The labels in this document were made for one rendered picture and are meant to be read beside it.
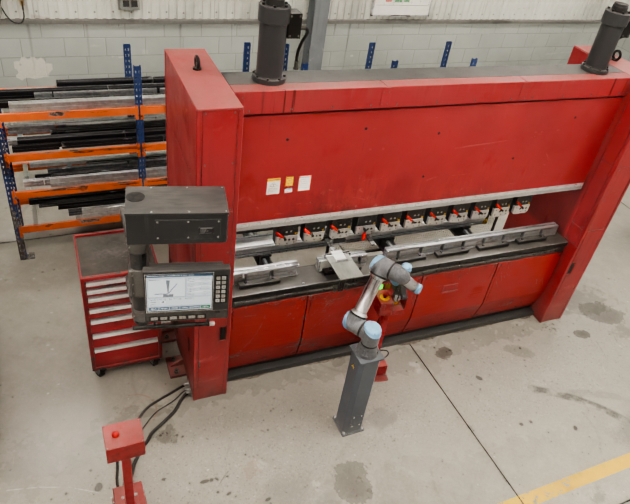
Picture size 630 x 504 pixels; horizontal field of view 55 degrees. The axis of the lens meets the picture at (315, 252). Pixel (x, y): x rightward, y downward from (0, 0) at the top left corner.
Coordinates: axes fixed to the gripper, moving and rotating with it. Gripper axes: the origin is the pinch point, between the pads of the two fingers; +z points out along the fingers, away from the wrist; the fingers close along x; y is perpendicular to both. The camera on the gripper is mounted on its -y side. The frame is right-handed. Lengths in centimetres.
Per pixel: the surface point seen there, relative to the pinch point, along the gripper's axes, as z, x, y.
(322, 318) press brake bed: 25, 50, 10
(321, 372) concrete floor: 74, 47, -4
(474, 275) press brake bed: 9, -82, 29
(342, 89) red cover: -153, 62, 34
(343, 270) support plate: -25, 43, 11
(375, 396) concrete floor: 71, 11, -33
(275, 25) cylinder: -187, 104, 38
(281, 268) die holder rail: -20, 85, 22
